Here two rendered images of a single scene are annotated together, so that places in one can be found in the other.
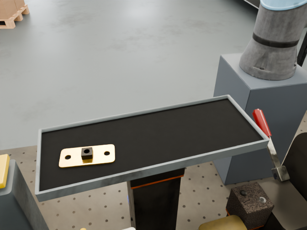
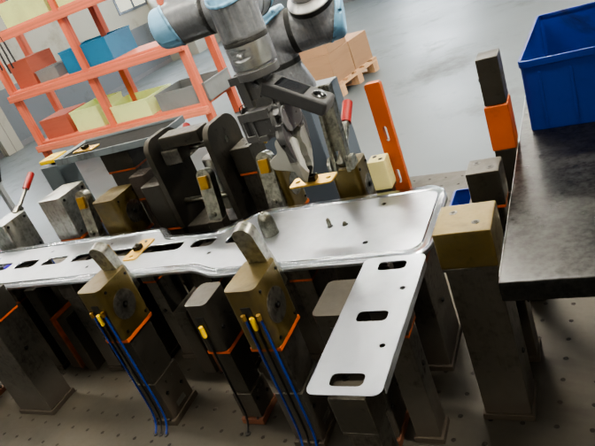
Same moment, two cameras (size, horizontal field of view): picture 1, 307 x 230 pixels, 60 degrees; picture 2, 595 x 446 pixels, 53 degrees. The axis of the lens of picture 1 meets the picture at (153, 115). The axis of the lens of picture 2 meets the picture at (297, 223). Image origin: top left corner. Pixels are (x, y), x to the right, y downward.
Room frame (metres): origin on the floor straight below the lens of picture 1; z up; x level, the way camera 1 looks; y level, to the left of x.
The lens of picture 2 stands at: (-0.49, -1.45, 1.48)
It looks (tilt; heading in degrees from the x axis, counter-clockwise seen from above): 25 degrees down; 48
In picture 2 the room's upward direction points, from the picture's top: 22 degrees counter-clockwise
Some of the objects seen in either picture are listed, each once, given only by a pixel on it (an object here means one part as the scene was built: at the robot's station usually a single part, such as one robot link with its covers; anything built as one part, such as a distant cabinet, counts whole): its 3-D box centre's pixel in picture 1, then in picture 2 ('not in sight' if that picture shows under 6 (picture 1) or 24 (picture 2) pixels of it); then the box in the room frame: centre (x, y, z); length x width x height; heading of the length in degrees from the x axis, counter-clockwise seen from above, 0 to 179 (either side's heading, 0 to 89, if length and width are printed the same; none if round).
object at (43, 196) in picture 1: (151, 138); (118, 141); (0.33, 0.00, 1.16); 0.37 x 0.14 x 0.02; 107
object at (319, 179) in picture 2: not in sight; (312, 178); (0.21, -0.76, 1.10); 0.08 x 0.04 x 0.01; 107
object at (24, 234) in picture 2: not in sight; (42, 268); (0.08, 0.30, 0.88); 0.12 x 0.07 x 0.36; 17
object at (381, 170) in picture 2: not in sight; (402, 238); (0.35, -0.80, 0.88); 0.04 x 0.04 x 0.37; 17
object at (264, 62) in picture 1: (271, 50); (284, 78); (0.68, -0.32, 1.15); 0.15 x 0.15 x 0.10
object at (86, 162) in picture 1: (87, 154); (85, 147); (0.28, 0.10, 1.17); 0.08 x 0.04 x 0.01; 98
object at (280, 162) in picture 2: not in sight; (286, 162); (0.18, -0.74, 1.15); 0.06 x 0.03 x 0.09; 107
